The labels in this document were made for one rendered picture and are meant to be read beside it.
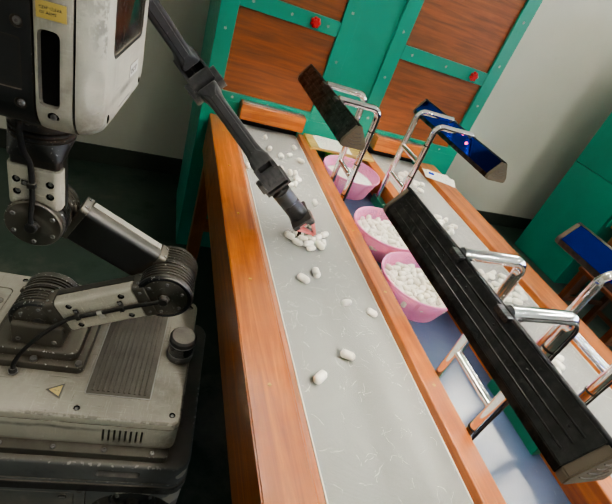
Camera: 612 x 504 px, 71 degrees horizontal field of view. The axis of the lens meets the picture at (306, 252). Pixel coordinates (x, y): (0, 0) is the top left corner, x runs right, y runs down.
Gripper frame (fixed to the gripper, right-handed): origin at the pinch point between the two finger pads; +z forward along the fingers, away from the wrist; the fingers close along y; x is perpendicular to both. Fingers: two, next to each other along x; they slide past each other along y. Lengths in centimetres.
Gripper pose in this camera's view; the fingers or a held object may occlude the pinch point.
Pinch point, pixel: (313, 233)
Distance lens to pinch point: 136.8
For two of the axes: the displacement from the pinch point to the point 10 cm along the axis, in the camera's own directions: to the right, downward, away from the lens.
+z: 5.0, 6.1, 6.2
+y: -2.2, -6.0, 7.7
